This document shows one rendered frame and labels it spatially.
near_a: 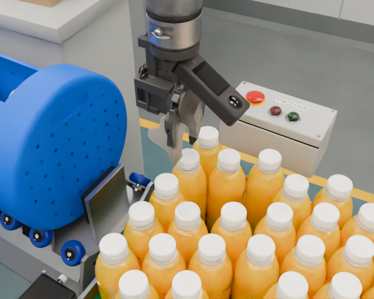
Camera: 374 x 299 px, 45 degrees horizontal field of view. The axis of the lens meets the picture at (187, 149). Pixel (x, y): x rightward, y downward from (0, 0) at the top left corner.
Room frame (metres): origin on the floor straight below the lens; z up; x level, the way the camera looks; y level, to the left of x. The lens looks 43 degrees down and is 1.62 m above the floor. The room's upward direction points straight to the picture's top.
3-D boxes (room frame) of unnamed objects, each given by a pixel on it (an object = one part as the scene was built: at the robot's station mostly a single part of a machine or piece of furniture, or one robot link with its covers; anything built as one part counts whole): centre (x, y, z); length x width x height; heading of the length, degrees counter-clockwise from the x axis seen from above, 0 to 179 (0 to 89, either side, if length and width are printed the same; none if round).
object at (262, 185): (0.56, -0.14, 0.99); 0.07 x 0.07 x 0.19
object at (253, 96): (0.71, -0.13, 1.11); 0.04 x 0.04 x 0.01
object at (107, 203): (0.54, 0.15, 0.99); 0.10 x 0.02 x 0.12; 149
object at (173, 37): (0.56, 0.02, 1.33); 0.08 x 0.08 x 0.05
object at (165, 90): (0.57, 0.02, 1.25); 0.09 x 0.08 x 0.12; 59
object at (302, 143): (0.68, -0.18, 1.05); 0.20 x 0.10 x 0.10; 59
